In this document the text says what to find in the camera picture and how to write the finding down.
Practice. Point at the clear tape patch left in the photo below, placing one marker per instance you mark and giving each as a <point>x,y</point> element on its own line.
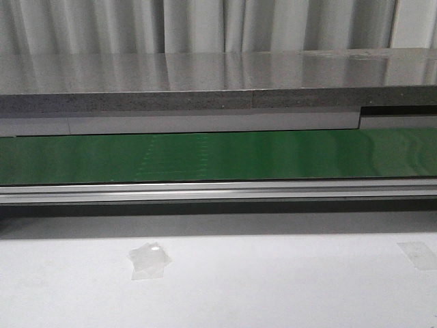
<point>149,261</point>

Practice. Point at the clear tape patch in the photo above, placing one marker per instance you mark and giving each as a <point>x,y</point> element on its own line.
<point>149,261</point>
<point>422,257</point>

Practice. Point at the green conveyor belt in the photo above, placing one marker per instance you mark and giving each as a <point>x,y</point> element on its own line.
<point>268,155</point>

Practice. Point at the grey stone countertop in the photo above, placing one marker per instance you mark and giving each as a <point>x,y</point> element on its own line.
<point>93,83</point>

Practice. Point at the clear tape patch right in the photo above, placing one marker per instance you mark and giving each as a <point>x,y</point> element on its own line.
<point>422,257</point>

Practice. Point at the white pleated curtain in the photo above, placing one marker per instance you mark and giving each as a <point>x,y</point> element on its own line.
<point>80,27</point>

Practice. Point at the aluminium conveyor side rail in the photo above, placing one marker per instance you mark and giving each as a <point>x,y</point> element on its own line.
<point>195,191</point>

